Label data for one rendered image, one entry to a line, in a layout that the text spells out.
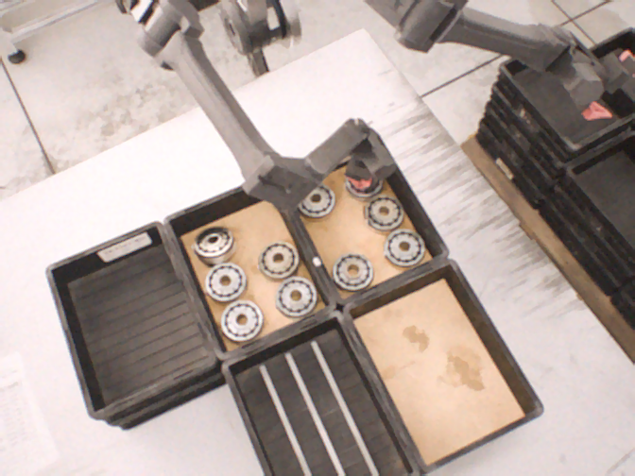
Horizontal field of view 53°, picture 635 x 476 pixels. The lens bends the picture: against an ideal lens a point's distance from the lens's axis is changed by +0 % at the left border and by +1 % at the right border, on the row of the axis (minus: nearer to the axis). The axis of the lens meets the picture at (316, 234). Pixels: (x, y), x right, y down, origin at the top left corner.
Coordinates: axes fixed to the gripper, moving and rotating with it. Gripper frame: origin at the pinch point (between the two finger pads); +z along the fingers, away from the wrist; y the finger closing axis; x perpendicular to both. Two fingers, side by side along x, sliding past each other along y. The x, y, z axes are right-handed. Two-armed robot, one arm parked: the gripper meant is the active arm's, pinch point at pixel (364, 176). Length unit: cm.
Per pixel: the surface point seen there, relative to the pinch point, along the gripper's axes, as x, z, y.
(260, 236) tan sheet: 18.2, 3.3, -25.7
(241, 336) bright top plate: 9, 0, -52
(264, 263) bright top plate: 13.0, 0.4, -32.7
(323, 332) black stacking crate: -7.9, 2.8, -42.1
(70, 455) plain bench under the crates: 38, 15, -94
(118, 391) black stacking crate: 30, 2, -75
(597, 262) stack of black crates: -74, 63, 33
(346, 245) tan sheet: -3.2, 3.8, -18.5
